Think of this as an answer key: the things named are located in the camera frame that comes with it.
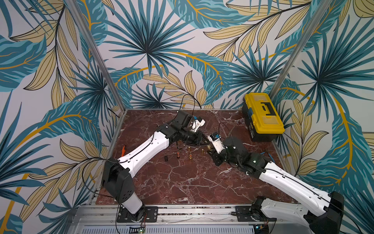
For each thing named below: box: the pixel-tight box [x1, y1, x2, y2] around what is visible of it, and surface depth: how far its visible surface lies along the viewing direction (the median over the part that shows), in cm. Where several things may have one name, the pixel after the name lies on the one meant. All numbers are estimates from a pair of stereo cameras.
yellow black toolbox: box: [242, 92, 286, 142], surface depth 97 cm
